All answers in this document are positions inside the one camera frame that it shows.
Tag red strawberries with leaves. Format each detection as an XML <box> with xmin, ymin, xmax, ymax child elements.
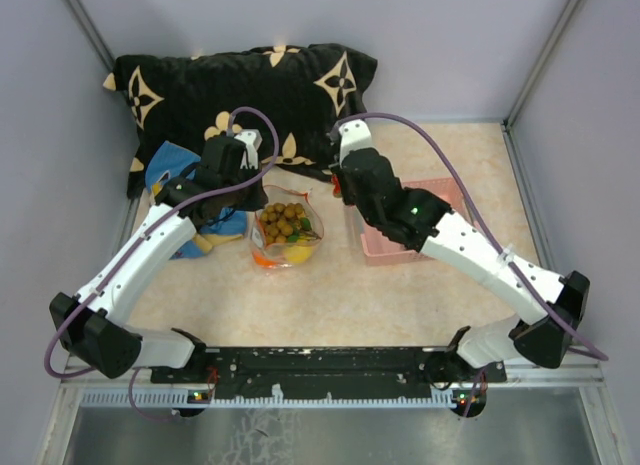
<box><xmin>331</xmin><ymin>175</ymin><xmax>342</xmax><ymax>198</ymax></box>

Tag pink plastic basket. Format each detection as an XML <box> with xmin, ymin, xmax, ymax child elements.
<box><xmin>344</xmin><ymin>177</ymin><xmax>475</xmax><ymax>266</ymax></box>

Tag brown longan bunch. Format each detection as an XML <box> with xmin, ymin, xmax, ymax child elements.
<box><xmin>258</xmin><ymin>202</ymin><xmax>312</xmax><ymax>245</ymax></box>

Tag clear orange zip top bag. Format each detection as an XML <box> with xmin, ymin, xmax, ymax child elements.
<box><xmin>249</xmin><ymin>185</ymin><xmax>324</xmax><ymax>268</ymax></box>

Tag yellow lemon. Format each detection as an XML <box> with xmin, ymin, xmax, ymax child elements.
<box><xmin>283</xmin><ymin>245</ymin><xmax>315</xmax><ymax>265</ymax></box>

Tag orange persimmon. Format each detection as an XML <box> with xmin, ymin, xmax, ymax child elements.
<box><xmin>252</xmin><ymin>251</ymin><xmax>291</xmax><ymax>269</ymax></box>

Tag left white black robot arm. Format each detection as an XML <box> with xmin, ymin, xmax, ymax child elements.
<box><xmin>49</xmin><ymin>130</ymin><xmax>266</xmax><ymax>382</ymax></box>

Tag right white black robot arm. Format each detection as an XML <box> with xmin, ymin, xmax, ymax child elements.
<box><xmin>332</xmin><ymin>147</ymin><xmax>590</xmax><ymax>381</ymax></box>

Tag blue Pikachu cloth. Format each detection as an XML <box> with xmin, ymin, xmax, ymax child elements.
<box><xmin>144</xmin><ymin>141</ymin><xmax>248</xmax><ymax>260</ymax></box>

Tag black floral plush pillow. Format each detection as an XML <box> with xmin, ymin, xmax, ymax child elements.
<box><xmin>103</xmin><ymin>43</ymin><xmax>378</xmax><ymax>197</ymax></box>

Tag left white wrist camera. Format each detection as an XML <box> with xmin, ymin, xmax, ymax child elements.
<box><xmin>234</xmin><ymin>129</ymin><xmax>262</xmax><ymax>170</ymax></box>

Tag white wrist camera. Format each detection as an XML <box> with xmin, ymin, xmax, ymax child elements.
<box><xmin>332</xmin><ymin>119</ymin><xmax>374</xmax><ymax>162</ymax></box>
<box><xmin>234</xmin><ymin>129</ymin><xmax>262</xmax><ymax>170</ymax></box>

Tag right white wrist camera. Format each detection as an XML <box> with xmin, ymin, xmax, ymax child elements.
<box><xmin>332</xmin><ymin>119</ymin><xmax>374</xmax><ymax>162</ymax></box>

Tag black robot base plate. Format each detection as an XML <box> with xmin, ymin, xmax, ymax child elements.
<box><xmin>151</xmin><ymin>346</ymin><xmax>477</xmax><ymax>400</ymax></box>

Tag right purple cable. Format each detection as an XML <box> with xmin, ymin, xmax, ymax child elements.
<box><xmin>327</xmin><ymin>112</ymin><xmax>610</xmax><ymax>419</ymax></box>

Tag aluminium frame rail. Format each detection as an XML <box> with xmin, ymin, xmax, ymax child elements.
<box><xmin>61</xmin><ymin>344</ymin><xmax>603</xmax><ymax>417</ymax></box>

